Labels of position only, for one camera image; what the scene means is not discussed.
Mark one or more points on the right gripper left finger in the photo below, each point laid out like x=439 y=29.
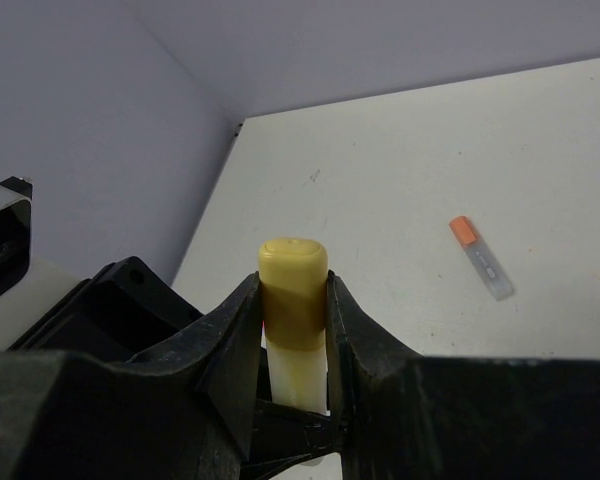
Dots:
x=181 y=409

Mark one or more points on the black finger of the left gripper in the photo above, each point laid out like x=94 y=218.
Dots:
x=283 y=437

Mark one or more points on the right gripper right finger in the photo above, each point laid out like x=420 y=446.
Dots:
x=408 y=416

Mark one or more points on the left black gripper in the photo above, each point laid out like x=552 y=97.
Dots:
x=121 y=311

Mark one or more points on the clear orange highlighter pen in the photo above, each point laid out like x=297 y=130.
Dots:
x=488 y=269

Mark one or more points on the yellow pen cap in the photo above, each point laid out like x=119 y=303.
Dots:
x=293 y=274

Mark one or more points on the orange pen cap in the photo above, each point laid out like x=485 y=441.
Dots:
x=463 y=231

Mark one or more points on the yellow highlighter pen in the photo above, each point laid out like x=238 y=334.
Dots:
x=298 y=378

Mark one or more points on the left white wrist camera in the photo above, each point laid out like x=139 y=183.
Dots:
x=29 y=286

